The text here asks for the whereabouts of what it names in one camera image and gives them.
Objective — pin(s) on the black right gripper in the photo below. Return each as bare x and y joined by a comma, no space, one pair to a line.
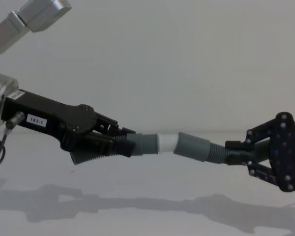
288,152

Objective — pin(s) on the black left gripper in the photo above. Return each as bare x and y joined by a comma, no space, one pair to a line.
51,115

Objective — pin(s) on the white plastic tube connector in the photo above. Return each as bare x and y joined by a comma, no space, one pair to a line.
166,143

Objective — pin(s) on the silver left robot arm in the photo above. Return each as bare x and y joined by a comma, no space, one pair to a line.
5,32

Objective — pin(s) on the white table cloth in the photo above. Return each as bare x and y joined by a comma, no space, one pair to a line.
147,211

